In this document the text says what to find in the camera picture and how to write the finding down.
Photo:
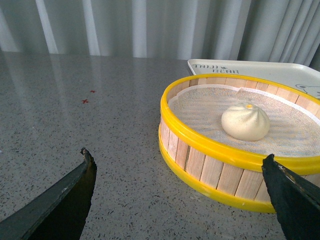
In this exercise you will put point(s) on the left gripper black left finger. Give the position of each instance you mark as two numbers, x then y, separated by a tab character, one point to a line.
60	212

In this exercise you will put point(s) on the white steamed bun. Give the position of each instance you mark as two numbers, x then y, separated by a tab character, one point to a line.
245	122

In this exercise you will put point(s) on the yellow rimmed bamboo steamer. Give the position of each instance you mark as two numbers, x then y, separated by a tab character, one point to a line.
227	174

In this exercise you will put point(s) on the grey pleated curtain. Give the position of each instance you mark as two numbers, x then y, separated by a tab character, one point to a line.
281	31

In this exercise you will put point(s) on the white bear print tray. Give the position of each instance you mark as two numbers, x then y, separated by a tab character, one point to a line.
300	77

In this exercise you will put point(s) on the white mesh steamer liner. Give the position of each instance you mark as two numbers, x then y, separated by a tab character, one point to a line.
294	131

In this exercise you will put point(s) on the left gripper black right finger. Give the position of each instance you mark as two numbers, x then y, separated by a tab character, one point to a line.
295	200

